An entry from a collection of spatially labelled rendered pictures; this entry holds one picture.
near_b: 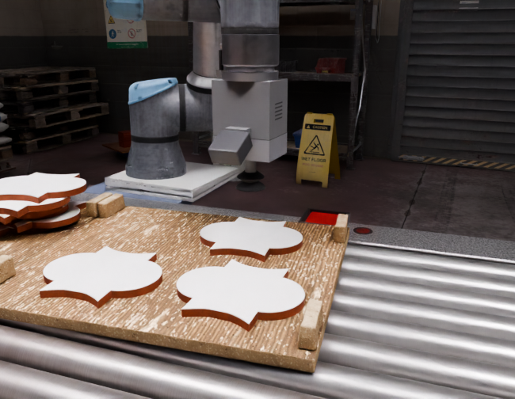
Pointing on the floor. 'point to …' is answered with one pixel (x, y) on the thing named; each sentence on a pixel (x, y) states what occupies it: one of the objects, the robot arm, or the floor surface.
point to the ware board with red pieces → (121, 143)
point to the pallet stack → (46, 105)
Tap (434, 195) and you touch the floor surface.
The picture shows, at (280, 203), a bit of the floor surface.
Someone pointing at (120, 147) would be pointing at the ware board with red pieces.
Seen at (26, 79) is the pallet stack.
